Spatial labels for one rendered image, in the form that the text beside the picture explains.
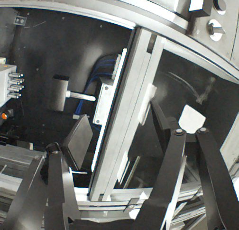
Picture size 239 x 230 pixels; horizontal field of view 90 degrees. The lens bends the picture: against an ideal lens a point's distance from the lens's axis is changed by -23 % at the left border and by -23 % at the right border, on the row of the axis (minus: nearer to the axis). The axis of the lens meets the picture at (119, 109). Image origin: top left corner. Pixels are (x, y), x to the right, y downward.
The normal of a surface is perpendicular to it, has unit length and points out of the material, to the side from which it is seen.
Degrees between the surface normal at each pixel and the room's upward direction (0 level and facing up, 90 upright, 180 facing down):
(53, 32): 90
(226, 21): 90
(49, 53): 90
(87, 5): 90
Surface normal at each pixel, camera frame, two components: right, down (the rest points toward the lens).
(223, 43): 0.24, 0.38
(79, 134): 0.97, -0.20
